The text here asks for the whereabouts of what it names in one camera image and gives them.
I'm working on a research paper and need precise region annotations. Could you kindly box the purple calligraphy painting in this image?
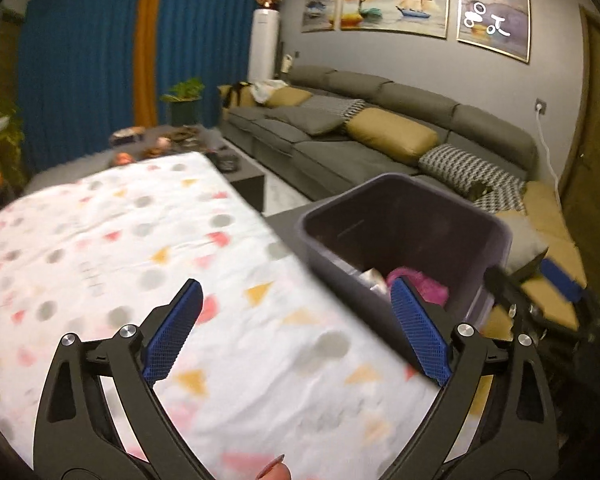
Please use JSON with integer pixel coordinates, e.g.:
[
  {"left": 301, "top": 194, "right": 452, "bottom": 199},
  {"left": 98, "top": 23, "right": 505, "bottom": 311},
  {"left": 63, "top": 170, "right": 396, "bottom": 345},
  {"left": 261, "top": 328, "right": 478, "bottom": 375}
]
[{"left": 456, "top": 0, "right": 531, "bottom": 64}]

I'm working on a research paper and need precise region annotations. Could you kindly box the grey sofa cushion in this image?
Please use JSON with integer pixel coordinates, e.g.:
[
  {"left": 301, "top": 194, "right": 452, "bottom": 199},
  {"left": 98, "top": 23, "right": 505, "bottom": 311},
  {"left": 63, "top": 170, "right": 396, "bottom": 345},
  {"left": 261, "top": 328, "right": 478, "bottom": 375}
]
[{"left": 265, "top": 106, "right": 344, "bottom": 136}]

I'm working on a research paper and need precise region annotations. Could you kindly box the white cloth on sofa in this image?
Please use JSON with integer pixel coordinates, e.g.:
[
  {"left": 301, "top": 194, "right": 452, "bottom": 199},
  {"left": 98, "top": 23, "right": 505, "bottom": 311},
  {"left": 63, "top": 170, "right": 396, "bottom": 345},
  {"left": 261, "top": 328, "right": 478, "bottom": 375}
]
[{"left": 249, "top": 79, "right": 288, "bottom": 105}]

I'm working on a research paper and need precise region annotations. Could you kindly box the small grey landscape painting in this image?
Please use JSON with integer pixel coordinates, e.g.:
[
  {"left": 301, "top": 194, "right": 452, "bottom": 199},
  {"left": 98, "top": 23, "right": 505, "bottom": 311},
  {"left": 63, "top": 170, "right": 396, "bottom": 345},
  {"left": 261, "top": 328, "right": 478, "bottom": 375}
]
[{"left": 301, "top": 0, "right": 337, "bottom": 34}]

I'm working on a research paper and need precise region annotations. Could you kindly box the far yellow cushion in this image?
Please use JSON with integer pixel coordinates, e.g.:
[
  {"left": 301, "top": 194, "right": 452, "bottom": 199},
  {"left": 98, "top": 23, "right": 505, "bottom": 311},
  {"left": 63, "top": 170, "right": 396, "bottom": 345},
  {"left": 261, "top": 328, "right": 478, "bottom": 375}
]
[{"left": 264, "top": 86, "right": 313, "bottom": 108}]

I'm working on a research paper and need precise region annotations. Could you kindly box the black white patterned cushion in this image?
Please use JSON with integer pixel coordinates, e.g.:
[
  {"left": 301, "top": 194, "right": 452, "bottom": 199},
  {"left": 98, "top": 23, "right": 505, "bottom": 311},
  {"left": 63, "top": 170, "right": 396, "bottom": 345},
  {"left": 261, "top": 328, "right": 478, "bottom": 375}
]
[{"left": 301, "top": 96, "right": 366, "bottom": 122}]

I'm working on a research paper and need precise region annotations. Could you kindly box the yellow sofa cushion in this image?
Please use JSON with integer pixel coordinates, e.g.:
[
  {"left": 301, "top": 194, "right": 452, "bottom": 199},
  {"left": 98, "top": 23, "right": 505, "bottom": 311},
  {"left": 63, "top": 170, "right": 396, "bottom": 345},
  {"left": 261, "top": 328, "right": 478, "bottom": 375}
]
[{"left": 346, "top": 107, "right": 439, "bottom": 166}]

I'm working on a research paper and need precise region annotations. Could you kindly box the dark coffee table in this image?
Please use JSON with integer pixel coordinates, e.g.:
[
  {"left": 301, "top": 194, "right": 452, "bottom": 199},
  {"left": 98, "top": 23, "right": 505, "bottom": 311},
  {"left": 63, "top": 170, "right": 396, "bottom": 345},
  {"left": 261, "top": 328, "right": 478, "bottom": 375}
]
[{"left": 24, "top": 123, "right": 268, "bottom": 214}]

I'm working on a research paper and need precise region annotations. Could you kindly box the plant on corner stand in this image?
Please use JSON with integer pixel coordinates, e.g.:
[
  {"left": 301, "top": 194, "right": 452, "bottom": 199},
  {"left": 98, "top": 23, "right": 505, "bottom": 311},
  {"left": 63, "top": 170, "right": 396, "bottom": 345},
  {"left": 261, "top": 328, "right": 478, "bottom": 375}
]
[{"left": 0, "top": 102, "right": 29, "bottom": 195}]

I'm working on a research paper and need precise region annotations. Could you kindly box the white charger cable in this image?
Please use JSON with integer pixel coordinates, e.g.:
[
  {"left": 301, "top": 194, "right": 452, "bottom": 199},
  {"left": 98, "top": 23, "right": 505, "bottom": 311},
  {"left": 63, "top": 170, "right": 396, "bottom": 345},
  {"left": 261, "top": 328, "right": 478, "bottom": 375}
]
[{"left": 533, "top": 97, "right": 564, "bottom": 196}]

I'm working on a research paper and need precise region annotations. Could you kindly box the dark grey trash bin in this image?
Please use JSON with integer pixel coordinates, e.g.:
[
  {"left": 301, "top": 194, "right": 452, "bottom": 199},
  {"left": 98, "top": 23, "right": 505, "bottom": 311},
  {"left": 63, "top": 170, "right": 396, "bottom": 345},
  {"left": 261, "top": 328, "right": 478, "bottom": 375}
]
[{"left": 297, "top": 174, "right": 512, "bottom": 364}]

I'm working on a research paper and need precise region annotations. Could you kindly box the green potted plant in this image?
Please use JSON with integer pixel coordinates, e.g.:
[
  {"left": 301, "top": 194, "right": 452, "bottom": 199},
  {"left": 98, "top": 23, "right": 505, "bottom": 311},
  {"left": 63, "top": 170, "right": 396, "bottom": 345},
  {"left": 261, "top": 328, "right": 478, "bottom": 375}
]
[{"left": 160, "top": 77, "right": 204, "bottom": 127}]

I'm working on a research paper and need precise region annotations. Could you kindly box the near patterned cushion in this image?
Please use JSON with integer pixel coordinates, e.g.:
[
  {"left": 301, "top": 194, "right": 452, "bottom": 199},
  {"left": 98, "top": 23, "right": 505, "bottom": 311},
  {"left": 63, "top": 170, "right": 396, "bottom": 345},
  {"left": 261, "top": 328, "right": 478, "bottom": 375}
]
[{"left": 418, "top": 144, "right": 526, "bottom": 214}]

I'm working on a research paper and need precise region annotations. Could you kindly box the white standing air conditioner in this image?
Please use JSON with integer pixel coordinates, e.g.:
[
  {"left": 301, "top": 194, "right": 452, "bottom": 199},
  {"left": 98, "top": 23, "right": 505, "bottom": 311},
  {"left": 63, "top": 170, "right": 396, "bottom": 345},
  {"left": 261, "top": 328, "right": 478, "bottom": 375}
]
[{"left": 247, "top": 9, "right": 279, "bottom": 82}]

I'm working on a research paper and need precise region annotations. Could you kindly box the brown wooden door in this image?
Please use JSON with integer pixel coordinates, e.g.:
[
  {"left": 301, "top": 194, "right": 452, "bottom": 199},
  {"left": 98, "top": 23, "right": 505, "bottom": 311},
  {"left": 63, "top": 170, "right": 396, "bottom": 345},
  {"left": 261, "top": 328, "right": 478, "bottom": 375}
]
[{"left": 560, "top": 10, "right": 600, "bottom": 297}]

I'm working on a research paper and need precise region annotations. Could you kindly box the orange curtain strip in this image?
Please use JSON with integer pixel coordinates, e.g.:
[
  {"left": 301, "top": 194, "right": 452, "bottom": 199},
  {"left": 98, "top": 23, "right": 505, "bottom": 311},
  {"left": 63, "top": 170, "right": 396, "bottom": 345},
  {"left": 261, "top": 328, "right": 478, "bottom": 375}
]
[{"left": 133, "top": 0, "right": 160, "bottom": 127}]

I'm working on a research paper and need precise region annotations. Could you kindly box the patterned white tablecloth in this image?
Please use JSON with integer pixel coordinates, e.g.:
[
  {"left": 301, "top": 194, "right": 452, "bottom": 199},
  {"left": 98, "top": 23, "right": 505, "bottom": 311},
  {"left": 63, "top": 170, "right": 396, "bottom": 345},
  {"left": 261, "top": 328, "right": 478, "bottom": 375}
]
[{"left": 0, "top": 154, "right": 438, "bottom": 479}]

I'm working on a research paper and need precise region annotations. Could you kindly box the grey sectional sofa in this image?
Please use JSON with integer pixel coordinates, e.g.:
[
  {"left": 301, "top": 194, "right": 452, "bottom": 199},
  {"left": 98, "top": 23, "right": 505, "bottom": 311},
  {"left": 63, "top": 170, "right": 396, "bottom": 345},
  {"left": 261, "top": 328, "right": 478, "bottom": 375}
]
[{"left": 219, "top": 66, "right": 586, "bottom": 330}]

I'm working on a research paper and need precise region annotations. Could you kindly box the pink foam fruit net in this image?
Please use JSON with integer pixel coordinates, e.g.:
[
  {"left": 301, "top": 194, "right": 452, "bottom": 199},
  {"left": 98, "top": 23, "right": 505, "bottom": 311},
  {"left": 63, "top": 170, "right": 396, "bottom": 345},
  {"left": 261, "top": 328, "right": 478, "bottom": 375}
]
[{"left": 386, "top": 266, "right": 449, "bottom": 307}]

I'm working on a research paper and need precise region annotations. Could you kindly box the blue curtain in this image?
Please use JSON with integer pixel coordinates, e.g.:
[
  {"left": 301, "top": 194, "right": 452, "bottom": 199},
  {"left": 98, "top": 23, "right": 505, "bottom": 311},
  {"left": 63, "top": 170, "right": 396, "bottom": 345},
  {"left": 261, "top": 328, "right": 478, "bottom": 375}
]
[{"left": 17, "top": 0, "right": 257, "bottom": 172}]

